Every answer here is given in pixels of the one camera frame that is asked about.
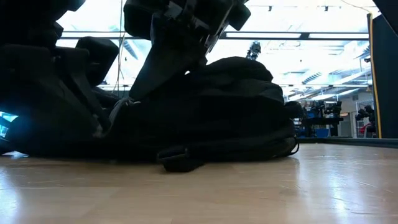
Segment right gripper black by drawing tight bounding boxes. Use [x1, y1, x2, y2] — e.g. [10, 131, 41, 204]
[123, 0, 252, 101]

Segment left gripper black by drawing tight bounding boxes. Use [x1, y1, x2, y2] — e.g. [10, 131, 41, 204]
[0, 36, 121, 136]

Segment black backpack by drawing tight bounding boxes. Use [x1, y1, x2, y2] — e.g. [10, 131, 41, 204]
[9, 55, 305, 174]

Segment distant black robot station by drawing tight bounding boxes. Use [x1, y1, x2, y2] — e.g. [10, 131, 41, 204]
[298, 100, 345, 138]

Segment distant robot arms with red part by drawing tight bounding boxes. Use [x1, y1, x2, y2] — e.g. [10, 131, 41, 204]
[355, 105, 376, 138]

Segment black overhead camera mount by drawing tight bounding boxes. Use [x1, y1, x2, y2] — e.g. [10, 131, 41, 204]
[246, 40, 262, 61]

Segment large black partition wall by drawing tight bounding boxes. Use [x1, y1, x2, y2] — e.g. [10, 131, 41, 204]
[368, 12, 398, 139]

